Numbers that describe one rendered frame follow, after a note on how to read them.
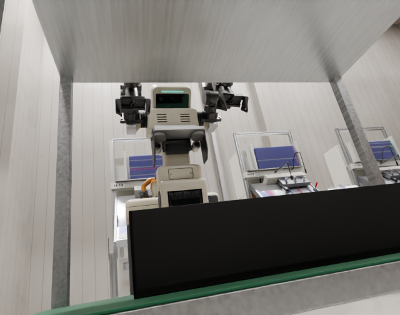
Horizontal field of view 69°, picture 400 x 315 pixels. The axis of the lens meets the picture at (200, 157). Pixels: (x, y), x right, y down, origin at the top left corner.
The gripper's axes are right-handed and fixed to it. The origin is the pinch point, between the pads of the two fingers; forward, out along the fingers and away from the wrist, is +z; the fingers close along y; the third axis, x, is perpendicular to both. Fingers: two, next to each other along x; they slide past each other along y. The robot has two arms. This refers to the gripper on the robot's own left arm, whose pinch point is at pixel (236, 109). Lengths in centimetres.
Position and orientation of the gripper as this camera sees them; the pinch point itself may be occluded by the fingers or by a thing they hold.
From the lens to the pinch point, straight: 127.8
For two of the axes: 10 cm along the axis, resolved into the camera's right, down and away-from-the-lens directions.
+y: 9.6, 0.1, 2.8
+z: 2.2, 6.2, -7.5
